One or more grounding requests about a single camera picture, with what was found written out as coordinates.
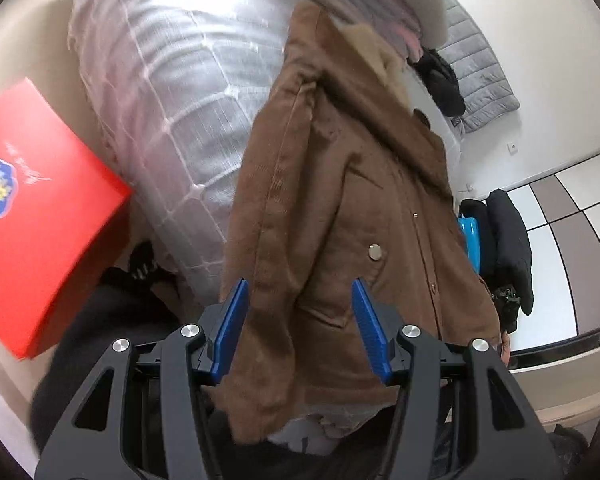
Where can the grey padded headboard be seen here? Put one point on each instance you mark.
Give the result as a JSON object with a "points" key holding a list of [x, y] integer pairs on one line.
{"points": [[480, 75]]}

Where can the dark cloth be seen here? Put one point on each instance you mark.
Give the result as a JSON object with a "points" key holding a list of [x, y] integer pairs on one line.
{"points": [[567, 452]]}

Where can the person's black trouser leg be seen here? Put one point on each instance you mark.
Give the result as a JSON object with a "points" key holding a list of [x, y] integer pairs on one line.
{"points": [[95, 320]]}

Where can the black coat on chair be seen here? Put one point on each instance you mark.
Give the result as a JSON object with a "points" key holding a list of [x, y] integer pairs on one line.
{"points": [[510, 240]]}

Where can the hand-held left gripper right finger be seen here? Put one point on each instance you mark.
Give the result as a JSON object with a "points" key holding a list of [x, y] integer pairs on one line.
{"points": [[371, 332]]}

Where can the black shoe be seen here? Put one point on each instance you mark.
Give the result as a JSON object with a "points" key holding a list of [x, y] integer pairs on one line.
{"points": [[142, 264]]}

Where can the red box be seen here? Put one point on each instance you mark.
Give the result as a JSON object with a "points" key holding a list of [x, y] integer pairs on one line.
{"points": [[35, 200]]}

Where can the white and brown wardrobe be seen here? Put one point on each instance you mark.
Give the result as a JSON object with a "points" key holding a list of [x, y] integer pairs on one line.
{"points": [[570, 260]]}

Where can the blue plastic chair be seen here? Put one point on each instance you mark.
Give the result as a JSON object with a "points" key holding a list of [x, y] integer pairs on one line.
{"points": [[470, 240]]}

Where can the brown coat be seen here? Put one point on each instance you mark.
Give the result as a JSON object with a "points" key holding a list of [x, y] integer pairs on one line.
{"points": [[330, 185]]}

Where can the bed with grey checked sheet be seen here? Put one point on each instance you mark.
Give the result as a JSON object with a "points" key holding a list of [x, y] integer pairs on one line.
{"points": [[180, 110]]}

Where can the black puffer jacket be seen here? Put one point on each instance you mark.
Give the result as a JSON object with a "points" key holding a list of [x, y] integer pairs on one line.
{"points": [[440, 80]]}

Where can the pink folded blanket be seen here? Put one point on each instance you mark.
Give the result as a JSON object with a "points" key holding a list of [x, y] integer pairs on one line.
{"points": [[405, 40]]}

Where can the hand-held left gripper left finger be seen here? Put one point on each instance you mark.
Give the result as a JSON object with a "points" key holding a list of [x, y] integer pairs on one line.
{"points": [[230, 330]]}

